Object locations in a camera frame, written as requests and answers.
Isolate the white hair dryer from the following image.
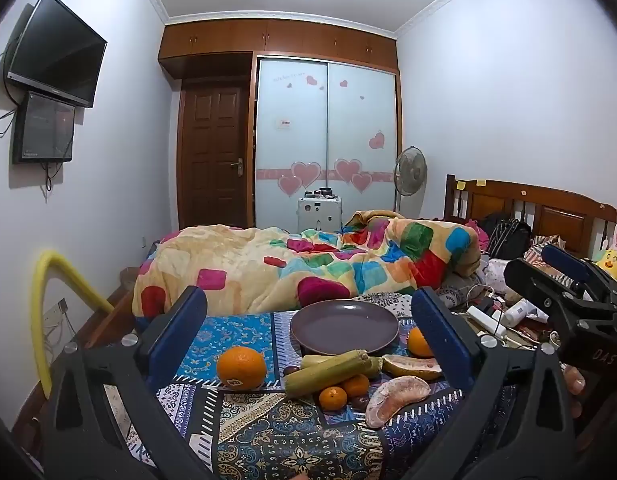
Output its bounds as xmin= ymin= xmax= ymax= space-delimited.
xmin=503 ymin=298 xmax=538 ymax=327

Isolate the brown wooden door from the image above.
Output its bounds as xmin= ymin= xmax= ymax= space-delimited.
xmin=178 ymin=77 xmax=252 ymax=231

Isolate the black white patterned cloth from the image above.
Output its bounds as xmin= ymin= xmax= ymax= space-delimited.
xmin=353 ymin=293 xmax=415 ymax=317

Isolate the black wall television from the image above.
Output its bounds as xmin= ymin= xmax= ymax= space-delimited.
xmin=6 ymin=0 xmax=108 ymax=108

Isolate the small black wall monitor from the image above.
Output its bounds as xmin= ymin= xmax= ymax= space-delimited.
xmin=12 ymin=91 xmax=76 ymax=164

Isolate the wooden overhead cabinet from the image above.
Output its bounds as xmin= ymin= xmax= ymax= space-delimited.
xmin=158 ymin=19 xmax=400 ymax=79

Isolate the large plain orange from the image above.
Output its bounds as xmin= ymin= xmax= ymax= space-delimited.
xmin=407 ymin=327 xmax=435 ymax=359

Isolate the pink pomelo segment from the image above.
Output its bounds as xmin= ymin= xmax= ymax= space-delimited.
xmin=365 ymin=376 xmax=432 ymax=429

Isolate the patterned patchwork cloth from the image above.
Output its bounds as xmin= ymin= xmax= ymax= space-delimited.
xmin=103 ymin=310 xmax=492 ymax=480

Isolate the wooden bed headboard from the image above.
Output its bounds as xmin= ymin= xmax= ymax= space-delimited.
xmin=445 ymin=174 xmax=617 ymax=262

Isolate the colourful patch blanket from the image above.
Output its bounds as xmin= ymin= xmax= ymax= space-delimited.
xmin=132 ymin=210 xmax=483 ymax=319

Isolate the standing electric fan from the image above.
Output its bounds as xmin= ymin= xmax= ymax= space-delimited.
xmin=391 ymin=146 xmax=428 ymax=214

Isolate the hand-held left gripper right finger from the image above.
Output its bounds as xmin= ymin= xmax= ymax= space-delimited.
xmin=411 ymin=287 xmax=589 ymax=480

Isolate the white metal box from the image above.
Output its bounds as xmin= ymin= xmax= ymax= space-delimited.
xmin=297 ymin=196 xmax=345 ymax=234

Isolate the thick sugarcane piece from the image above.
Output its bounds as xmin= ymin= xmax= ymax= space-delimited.
xmin=284 ymin=360 xmax=373 ymax=399

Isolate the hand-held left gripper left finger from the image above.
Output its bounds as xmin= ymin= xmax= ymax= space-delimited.
xmin=43 ymin=286 xmax=224 ymax=480

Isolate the yellow foam tube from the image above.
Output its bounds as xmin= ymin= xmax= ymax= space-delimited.
xmin=31 ymin=250 xmax=115 ymax=397

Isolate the yellow plush toy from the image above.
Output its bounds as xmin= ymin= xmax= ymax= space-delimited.
xmin=591 ymin=209 xmax=617 ymax=282

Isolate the large orange with sticker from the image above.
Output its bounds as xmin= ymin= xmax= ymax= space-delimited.
xmin=216 ymin=346 xmax=268 ymax=391

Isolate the black television cable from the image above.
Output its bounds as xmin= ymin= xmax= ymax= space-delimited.
xmin=0 ymin=50 xmax=20 ymax=139

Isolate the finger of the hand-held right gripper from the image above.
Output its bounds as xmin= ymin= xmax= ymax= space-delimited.
xmin=540 ymin=244 xmax=617 ymax=306
xmin=503 ymin=258 xmax=617 ymax=323

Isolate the black monitor cable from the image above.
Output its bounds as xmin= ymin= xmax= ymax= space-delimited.
xmin=43 ymin=160 xmax=65 ymax=194

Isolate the slim sugarcane piece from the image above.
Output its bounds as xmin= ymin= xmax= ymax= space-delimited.
xmin=301 ymin=349 xmax=384 ymax=379

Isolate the white power strip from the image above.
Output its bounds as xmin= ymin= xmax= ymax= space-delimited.
xmin=466 ymin=305 xmax=508 ymax=339

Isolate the black backpack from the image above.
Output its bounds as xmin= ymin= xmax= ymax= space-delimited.
xmin=486 ymin=216 xmax=533 ymax=262

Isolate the frosted sliding wardrobe door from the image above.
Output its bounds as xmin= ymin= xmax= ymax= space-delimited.
xmin=327 ymin=61 xmax=399 ymax=217
xmin=256 ymin=57 xmax=330 ymax=229

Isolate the small tangerine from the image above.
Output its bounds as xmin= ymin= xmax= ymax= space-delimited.
xmin=319 ymin=385 xmax=349 ymax=413
xmin=341 ymin=374 xmax=371 ymax=399

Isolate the white wall socket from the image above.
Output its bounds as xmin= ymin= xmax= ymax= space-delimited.
xmin=42 ymin=298 xmax=70 ymax=327

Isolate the person's right hand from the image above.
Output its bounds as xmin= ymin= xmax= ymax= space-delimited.
xmin=563 ymin=364 xmax=588 ymax=422

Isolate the purple plate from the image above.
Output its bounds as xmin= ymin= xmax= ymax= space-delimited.
xmin=290 ymin=300 xmax=401 ymax=357

